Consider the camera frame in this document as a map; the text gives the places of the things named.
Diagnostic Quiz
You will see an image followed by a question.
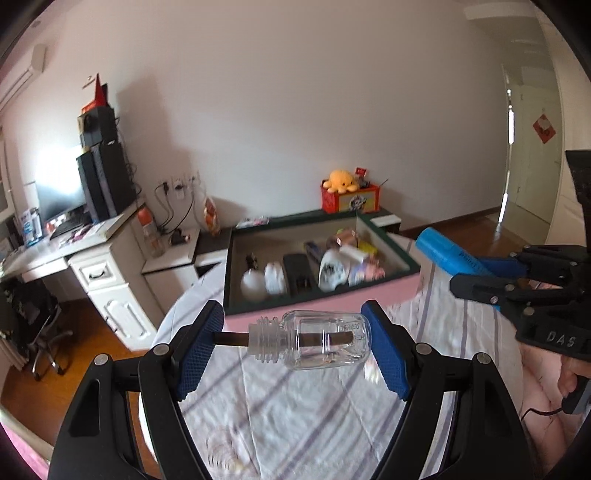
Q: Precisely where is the yellow highlighter marker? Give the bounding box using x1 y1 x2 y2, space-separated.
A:
358 240 379 259

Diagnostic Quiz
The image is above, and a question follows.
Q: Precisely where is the rose gold cylinder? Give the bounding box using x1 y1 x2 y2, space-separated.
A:
325 228 360 250

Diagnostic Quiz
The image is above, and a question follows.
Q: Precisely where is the blue rectangular box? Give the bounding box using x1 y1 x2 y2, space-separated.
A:
304 241 325 265

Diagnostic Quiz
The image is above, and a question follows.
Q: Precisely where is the black remote control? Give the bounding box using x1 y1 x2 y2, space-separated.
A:
283 253 315 297

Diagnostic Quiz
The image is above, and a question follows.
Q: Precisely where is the clear glass jar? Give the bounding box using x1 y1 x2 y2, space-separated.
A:
247 310 372 370

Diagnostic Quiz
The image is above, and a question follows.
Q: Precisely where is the white round figurine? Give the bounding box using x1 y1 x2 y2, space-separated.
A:
240 269 267 302

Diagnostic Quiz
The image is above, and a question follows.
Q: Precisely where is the blue highlighter marker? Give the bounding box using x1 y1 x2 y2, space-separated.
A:
416 227 494 276

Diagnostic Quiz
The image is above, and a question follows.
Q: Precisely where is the person right hand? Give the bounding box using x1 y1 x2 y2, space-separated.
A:
557 356 591 398

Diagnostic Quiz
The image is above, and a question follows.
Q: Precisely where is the red door ornament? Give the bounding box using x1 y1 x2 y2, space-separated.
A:
533 114 556 144

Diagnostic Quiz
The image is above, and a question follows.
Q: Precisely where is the black office chair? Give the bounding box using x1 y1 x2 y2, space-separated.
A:
1 278 73 381

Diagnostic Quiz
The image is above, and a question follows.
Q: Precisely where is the red toy crate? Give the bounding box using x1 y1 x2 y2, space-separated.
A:
321 184 381 214

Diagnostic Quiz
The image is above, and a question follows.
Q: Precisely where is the striped white tablecloth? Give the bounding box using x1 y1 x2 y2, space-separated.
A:
179 238 523 479

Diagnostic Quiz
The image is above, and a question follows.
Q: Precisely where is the pink open storage box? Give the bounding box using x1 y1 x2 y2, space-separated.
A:
223 211 421 332

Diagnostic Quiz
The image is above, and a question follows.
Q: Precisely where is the white nightstand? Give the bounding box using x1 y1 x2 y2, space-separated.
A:
141 229 199 313

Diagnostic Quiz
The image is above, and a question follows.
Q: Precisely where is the yellow octopus plush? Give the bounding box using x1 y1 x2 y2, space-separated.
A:
322 170 359 195

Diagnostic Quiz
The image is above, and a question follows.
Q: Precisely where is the white desk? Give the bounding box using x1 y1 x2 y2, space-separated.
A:
1 198 164 351

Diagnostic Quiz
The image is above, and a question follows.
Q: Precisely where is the orange cap water bottle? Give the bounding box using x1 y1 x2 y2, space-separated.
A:
137 206 165 258

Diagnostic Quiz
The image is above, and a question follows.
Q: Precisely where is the black keyboard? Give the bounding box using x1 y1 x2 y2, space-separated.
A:
50 215 92 240

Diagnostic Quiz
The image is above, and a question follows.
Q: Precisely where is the low black white cabinet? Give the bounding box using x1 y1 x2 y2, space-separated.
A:
194 207 402 278

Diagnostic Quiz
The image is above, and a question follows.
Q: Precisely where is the computer monitor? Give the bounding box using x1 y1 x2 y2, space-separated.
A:
35 180 86 224

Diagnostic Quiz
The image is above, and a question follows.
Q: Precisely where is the black computer tower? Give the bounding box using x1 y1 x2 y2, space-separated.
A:
76 142 137 223

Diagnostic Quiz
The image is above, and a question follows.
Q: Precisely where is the crumpled wrapper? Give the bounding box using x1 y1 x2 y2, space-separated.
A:
235 216 270 229

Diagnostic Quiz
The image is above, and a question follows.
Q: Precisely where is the snack bag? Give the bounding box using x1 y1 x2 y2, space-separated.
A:
204 196 221 236

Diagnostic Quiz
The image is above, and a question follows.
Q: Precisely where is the black speaker box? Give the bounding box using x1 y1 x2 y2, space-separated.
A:
77 106 118 150

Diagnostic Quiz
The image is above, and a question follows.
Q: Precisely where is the white air conditioner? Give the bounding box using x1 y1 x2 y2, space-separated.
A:
1 44 47 112

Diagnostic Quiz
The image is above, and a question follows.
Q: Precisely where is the small black camera lens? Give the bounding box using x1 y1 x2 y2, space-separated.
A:
169 232 190 246

